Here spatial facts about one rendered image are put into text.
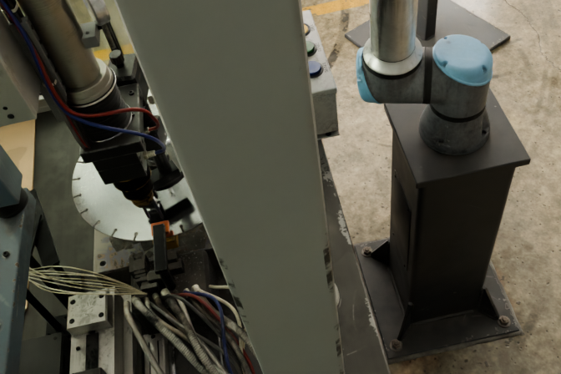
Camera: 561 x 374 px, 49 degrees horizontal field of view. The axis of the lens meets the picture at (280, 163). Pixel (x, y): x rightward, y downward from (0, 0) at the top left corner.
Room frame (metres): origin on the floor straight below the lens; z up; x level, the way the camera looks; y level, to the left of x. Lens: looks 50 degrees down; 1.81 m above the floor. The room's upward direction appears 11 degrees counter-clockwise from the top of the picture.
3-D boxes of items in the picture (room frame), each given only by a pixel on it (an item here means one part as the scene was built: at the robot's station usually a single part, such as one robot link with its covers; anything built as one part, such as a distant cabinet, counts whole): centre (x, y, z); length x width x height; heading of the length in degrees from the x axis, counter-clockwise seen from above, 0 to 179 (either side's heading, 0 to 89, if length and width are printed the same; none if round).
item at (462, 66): (0.88, -0.39, 0.91); 0.13 x 0.12 x 0.14; 73
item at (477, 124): (0.88, -0.39, 0.80); 0.15 x 0.15 x 0.10
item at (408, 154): (0.88, -0.39, 0.37); 0.40 x 0.40 x 0.75; 1
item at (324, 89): (1.07, -0.09, 0.82); 0.28 x 0.11 x 0.15; 1
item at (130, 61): (0.69, 0.20, 1.17); 0.06 x 0.05 x 0.20; 172
